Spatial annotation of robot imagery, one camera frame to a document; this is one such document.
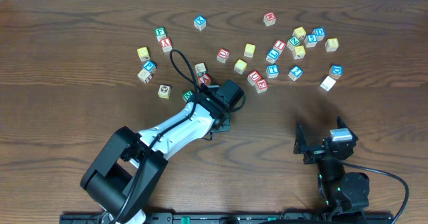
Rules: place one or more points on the blue L block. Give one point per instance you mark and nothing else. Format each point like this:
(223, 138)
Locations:
(272, 56)

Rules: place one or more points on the beige block red side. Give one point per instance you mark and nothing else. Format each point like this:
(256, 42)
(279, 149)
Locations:
(144, 76)

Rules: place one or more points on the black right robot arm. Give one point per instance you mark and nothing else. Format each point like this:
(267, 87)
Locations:
(344, 192)

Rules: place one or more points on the red I block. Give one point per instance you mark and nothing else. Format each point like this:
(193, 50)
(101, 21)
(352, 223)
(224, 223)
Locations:
(279, 46)

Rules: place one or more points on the blue P block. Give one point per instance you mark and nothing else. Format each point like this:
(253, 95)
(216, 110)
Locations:
(149, 66)

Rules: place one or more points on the green N block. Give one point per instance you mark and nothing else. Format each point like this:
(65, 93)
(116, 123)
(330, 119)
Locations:
(188, 96)

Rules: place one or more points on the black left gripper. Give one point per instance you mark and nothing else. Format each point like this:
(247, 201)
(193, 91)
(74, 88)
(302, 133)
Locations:
(223, 124)

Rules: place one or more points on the plain white block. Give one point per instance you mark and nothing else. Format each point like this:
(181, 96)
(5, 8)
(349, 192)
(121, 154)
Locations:
(328, 83)

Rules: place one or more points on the green Z block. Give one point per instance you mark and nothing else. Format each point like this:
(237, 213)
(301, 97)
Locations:
(293, 42)

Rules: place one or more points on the yellow block below Z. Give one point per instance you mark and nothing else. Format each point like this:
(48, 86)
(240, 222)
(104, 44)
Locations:
(298, 52)

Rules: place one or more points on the red A block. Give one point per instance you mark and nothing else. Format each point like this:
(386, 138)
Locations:
(204, 79)

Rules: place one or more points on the beige picture block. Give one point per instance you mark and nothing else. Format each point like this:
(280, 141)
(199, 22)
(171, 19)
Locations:
(164, 91)

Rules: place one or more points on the blue 5 block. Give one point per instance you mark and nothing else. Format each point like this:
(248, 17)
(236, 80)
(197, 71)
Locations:
(310, 40)

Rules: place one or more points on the green F block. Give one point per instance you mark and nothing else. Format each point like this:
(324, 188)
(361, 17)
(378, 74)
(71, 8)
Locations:
(160, 33)

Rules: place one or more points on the red E block top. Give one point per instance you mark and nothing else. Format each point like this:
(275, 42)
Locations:
(269, 18)

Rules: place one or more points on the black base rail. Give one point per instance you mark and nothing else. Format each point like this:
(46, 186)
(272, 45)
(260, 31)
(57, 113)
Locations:
(287, 217)

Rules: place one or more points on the red E block lower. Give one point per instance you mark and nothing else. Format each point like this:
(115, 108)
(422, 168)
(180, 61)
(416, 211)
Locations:
(261, 86)

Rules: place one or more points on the blue D block lower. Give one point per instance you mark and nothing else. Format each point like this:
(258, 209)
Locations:
(336, 71)

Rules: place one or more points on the beige block with green side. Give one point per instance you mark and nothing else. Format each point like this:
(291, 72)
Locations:
(200, 69)

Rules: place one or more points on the red Y block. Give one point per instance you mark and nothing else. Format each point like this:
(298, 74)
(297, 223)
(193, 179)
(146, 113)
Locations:
(166, 44)

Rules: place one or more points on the red U block upper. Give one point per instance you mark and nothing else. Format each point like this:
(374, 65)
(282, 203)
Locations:
(223, 55)

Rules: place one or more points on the red e block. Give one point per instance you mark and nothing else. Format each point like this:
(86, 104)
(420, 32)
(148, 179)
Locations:
(269, 18)
(261, 86)

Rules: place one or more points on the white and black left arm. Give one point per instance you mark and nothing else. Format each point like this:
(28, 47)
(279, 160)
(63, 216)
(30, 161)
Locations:
(124, 174)

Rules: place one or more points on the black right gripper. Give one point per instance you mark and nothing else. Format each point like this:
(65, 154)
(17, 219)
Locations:
(318, 152)

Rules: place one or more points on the blue d block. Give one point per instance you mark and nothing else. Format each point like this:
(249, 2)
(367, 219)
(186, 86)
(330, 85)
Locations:
(319, 32)
(336, 71)

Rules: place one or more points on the blue T block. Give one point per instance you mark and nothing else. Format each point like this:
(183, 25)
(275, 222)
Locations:
(272, 71)

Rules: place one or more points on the yellow 8 block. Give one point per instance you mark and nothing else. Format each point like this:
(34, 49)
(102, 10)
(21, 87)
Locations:
(331, 44)

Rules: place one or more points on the blue D block upper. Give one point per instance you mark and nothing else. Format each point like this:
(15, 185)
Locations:
(319, 32)

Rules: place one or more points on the blue 2 block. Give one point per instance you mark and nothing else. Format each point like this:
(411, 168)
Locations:
(295, 73)

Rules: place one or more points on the blue X block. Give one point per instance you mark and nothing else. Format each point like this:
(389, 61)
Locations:
(200, 22)

